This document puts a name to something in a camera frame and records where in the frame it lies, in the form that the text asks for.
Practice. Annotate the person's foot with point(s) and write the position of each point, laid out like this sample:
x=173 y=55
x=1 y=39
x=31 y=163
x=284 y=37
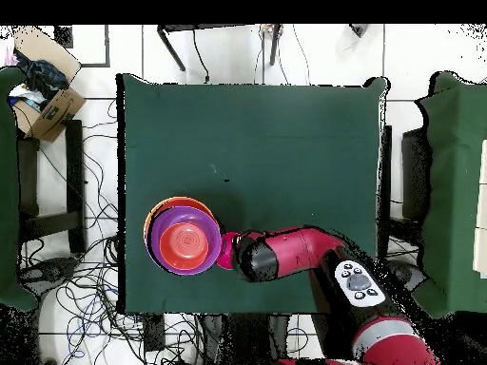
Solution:
x=359 y=29

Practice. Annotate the large orange bowl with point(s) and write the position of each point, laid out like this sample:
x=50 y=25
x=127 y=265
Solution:
x=148 y=220

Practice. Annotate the pink bowl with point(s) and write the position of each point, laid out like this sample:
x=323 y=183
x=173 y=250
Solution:
x=226 y=251

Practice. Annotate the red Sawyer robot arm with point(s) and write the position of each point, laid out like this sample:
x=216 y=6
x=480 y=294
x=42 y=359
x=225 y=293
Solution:
x=300 y=247

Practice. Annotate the wide red bowl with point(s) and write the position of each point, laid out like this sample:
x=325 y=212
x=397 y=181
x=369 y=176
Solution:
x=190 y=203

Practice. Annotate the black bench stand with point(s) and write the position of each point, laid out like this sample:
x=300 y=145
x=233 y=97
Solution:
x=74 y=182

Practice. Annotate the black chair base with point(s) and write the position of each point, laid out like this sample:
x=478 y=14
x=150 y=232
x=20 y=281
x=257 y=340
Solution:
x=49 y=272
x=407 y=273

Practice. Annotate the cardboard box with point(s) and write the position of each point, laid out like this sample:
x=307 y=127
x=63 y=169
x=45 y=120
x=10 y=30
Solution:
x=57 y=110

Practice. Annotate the small orange bowl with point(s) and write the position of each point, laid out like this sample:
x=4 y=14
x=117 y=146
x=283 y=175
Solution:
x=184 y=245

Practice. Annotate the dark green table cloth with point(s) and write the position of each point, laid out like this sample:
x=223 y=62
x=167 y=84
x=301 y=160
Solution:
x=247 y=133

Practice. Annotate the purple bowl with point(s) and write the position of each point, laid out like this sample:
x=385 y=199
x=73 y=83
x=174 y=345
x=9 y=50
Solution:
x=213 y=243

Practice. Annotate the black metal table frame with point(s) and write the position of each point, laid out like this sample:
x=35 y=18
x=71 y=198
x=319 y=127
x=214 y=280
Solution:
x=171 y=47

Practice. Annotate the green covered table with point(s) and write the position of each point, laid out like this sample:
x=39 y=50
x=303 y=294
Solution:
x=449 y=190
x=9 y=190

